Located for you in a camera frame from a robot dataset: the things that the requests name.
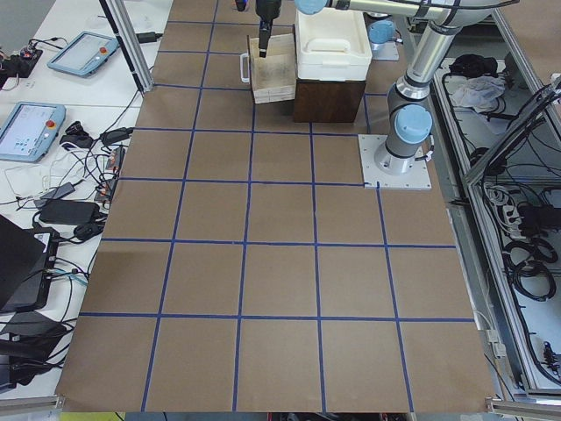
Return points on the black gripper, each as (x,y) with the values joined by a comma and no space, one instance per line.
(267,9)

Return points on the white plastic tray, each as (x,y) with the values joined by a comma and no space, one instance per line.
(332,46)

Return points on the dark brown wooden cabinet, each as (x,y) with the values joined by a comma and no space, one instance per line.
(327,101)

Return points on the blue teach pendant far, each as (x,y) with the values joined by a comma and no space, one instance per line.
(84,55)

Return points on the blue teach pendant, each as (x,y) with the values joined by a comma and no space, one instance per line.
(29,131)
(84,55)

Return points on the white crumpled cloth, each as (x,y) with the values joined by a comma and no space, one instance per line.
(480,94)

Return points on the blue teach pendant near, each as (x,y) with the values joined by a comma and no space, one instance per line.
(29,131)

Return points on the black power adapter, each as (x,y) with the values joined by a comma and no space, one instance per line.
(66,212)

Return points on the black laptop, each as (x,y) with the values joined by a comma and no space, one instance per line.
(27,257)

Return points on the wooden drawer with white handle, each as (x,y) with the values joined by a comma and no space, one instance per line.
(273,78)

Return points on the aluminium frame post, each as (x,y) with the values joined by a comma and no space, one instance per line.
(121,25)

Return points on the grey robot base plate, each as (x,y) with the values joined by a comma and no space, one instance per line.
(382,170)

